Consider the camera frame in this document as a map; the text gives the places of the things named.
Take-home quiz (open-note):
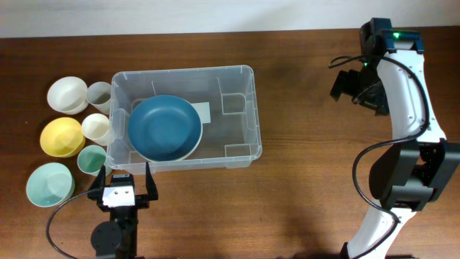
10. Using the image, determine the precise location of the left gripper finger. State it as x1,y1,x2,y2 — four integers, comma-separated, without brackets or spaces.
89,165,106,191
145,162,159,201

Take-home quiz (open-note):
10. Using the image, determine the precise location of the yellow small bowl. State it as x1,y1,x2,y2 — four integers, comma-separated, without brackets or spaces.
40,117,86,158

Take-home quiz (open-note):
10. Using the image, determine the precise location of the dark blue plate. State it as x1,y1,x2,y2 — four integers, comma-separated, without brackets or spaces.
127,95,203,162

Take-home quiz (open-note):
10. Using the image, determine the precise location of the clear plastic storage container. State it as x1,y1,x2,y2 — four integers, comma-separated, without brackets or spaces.
106,65,262,175

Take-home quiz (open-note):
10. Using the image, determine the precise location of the beige plate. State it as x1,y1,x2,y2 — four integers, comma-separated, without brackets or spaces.
141,107,202,162

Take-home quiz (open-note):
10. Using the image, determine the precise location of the white small bowl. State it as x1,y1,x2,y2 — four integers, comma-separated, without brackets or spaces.
47,76,88,115

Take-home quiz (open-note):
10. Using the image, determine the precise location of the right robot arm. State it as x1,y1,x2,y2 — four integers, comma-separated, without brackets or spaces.
330,18,459,258

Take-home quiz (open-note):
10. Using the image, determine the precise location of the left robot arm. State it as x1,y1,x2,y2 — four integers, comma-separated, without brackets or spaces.
88,163,159,258

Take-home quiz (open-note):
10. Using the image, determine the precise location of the white label in container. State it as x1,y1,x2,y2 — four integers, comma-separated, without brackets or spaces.
192,102,211,124

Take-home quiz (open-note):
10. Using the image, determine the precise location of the mint green plastic cup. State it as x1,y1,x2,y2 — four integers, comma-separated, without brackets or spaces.
77,145,112,176

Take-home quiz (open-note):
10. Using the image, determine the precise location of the mint green small bowl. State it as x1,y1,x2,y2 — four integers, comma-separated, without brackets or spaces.
26,163,75,207

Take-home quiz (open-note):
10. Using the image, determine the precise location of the cream plastic cup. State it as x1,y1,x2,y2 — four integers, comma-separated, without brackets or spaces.
82,113,110,146

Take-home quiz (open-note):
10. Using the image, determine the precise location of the grey plastic cup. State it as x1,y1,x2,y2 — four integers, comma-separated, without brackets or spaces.
86,81,111,114

